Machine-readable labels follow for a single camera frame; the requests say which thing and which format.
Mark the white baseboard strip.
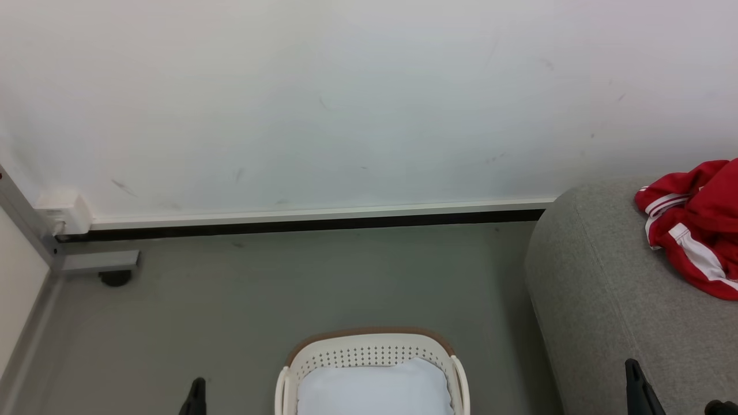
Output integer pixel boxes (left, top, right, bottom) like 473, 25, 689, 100
89, 197, 558, 231

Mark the red and white jersey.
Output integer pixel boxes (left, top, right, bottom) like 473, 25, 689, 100
634, 158, 738, 302

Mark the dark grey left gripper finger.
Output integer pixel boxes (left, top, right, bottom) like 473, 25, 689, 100
178, 378, 207, 415

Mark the white cloth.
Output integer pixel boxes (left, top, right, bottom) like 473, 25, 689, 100
297, 357, 455, 415

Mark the white perforated laundry basket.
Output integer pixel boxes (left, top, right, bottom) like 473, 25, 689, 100
274, 327, 471, 415

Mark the white plastic junction box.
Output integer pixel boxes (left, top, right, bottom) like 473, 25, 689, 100
35, 190, 93, 236

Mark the grey fabric sofa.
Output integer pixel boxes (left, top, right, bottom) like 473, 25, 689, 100
524, 179, 738, 415

